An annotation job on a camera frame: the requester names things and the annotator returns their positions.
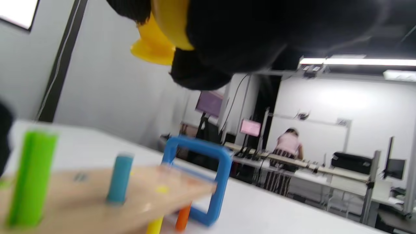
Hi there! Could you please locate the black printer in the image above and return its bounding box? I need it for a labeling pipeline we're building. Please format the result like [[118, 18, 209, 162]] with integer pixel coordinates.
[[331, 152, 372, 175]]

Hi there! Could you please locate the long workbench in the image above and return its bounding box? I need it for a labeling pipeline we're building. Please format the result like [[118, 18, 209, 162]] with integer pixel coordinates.
[[224, 141, 416, 215]]

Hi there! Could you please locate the black pillar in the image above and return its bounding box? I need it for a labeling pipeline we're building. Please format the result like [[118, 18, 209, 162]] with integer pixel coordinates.
[[253, 75, 281, 143]]

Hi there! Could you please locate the pink screen monitor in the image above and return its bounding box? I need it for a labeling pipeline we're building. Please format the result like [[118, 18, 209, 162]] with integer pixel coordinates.
[[240, 120, 261, 137]]

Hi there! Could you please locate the green peg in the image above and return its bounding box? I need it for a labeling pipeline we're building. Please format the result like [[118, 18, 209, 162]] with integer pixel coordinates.
[[6, 130, 59, 228]]

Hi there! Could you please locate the person's left hand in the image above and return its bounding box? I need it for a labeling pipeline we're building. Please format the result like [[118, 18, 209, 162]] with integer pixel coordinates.
[[0, 101, 14, 176]]

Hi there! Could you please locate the yellow peg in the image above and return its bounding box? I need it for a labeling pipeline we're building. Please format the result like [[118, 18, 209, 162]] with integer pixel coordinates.
[[146, 185, 169, 234]]

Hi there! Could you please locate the rainbow hammer bench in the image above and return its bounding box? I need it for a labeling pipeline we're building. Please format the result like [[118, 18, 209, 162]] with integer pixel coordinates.
[[0, 135, 233, 234]]

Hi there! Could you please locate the black monitor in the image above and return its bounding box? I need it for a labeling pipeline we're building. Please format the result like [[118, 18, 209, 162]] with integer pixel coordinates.
[[383, 136, 407, 180]]

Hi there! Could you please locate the person's right hand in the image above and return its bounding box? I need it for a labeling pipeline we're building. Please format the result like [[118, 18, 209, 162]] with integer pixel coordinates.
[[107, 0, 387, 91]]

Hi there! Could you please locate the white partition board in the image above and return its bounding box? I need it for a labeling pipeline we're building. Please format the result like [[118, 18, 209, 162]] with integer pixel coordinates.
[[266, 114, 352, 163]]

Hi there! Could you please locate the ceiling light strip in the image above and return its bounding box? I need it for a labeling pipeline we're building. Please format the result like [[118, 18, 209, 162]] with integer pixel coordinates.
[[383, 70, 416, 82], [299, 57, 416, 67]]

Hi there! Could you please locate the purple screen monitor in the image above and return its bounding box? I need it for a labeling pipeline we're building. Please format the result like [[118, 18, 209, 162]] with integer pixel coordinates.
[[195, 91, 225, 118]]

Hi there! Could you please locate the dark vertical post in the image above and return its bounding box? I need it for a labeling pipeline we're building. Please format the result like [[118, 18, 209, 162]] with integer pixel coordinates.
[[37, 0, 88, 122]]

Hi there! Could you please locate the yellow toy hammer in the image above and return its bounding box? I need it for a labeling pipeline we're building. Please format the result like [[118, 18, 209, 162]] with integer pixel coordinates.
[[130, 0, 195, 65]]

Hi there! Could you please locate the orange peg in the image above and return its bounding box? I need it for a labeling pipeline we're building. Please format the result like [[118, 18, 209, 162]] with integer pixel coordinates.
[[175, 204, 192, 232]]

